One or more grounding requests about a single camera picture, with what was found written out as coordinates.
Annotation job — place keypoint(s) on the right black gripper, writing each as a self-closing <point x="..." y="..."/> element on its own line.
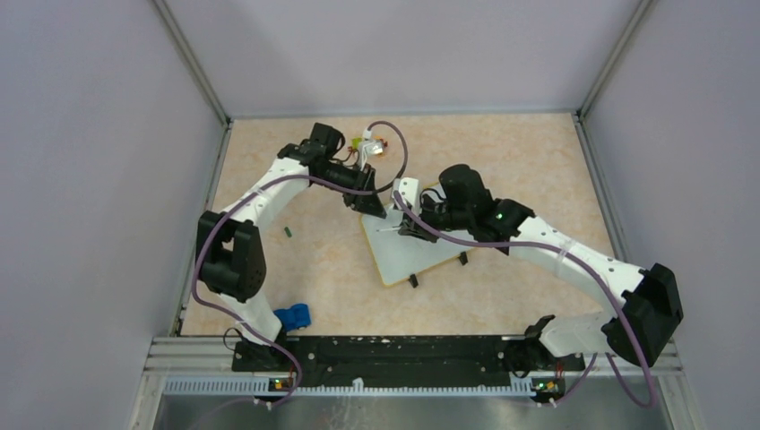
<point x="409" y="226"/>

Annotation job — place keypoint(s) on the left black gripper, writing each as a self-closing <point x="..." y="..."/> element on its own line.
<point x="365" y="203"/>

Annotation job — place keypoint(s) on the yellow framed whiteboard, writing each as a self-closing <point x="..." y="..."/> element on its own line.
<point x="397" y="257"/>

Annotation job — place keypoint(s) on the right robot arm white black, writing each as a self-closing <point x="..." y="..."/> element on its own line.
<point x="641" y="308"/>

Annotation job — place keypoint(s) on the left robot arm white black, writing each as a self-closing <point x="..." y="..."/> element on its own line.
<point x="229" y="251"/>

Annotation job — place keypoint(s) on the blue toy car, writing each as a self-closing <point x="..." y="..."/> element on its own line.
<point x="295" y="317"/>

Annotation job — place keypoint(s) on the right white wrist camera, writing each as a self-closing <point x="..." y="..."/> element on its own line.
<point x="406" y="192"/>

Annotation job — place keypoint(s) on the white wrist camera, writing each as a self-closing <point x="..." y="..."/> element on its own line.
<point x="406" y="192"/>
<point x="362" y="161"/>

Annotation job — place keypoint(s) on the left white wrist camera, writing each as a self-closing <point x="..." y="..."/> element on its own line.
<point x="362" y="161"/>

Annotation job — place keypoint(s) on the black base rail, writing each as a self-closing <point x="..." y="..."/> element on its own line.
<point x="449" y="361"/>

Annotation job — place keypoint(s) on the white slotted cable duct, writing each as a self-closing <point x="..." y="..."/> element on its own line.
<point x="254" y="386"/>

